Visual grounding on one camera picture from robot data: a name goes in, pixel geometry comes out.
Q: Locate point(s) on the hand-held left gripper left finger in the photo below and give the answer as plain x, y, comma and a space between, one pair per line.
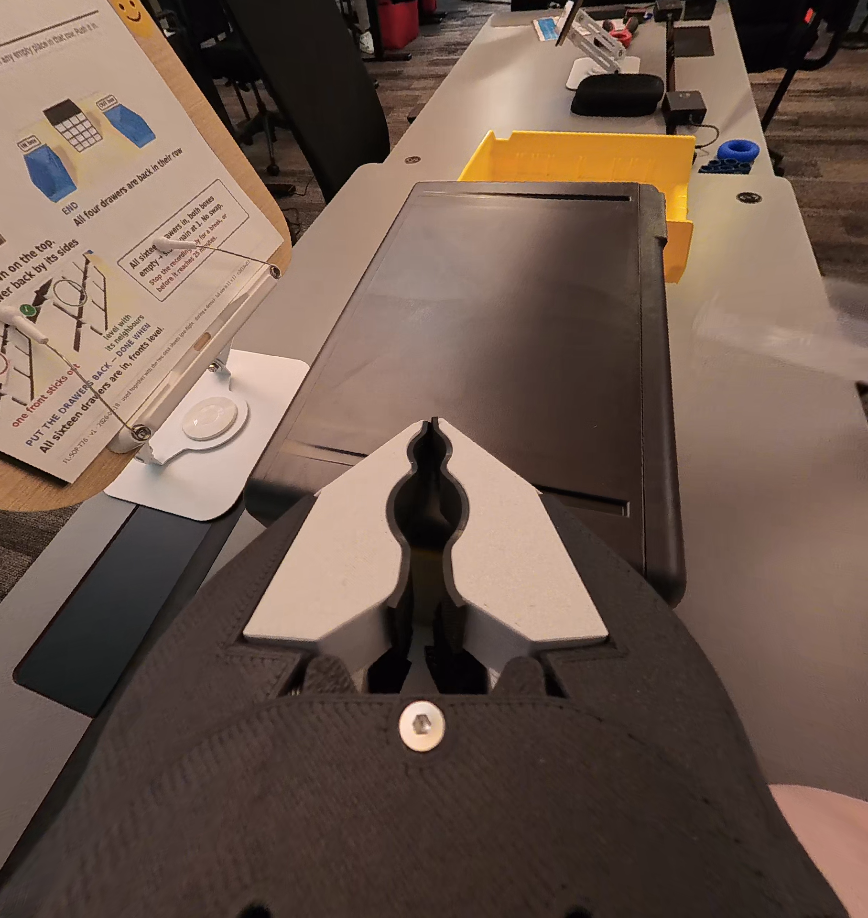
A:
319, 574

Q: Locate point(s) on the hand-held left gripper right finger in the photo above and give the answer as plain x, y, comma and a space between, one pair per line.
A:
534, 574

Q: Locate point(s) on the black drawer cabinet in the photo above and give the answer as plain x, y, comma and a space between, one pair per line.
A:
513, 323

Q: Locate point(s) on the yellow plastic bin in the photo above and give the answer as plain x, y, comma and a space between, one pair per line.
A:
584, 154

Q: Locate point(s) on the person's left forearm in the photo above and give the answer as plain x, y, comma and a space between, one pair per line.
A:
850, 860

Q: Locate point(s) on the white document stand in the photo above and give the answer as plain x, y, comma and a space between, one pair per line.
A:
599, 75
269, 373

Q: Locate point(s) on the instruction sheet on board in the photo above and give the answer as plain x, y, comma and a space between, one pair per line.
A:
4, 484

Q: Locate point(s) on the printed instruction sheet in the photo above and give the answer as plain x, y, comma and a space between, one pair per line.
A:
118, 179

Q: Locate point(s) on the blue tray of rings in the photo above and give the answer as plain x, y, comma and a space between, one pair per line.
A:
724, 169

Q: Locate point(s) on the black zip case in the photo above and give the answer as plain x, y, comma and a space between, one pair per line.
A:
617, 95

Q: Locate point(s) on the black office chair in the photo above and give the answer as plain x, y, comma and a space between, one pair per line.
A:
771, 36
319, 86

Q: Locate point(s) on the black power adapter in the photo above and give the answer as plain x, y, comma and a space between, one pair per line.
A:
685, 107

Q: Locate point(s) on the blue paper card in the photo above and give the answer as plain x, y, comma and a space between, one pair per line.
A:
549, 29

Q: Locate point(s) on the red box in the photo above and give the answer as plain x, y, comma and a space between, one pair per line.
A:
398, 25

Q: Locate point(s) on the black mat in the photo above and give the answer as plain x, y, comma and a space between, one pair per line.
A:
692, 41

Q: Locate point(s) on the black post mount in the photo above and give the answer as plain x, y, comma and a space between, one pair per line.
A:
667, 8

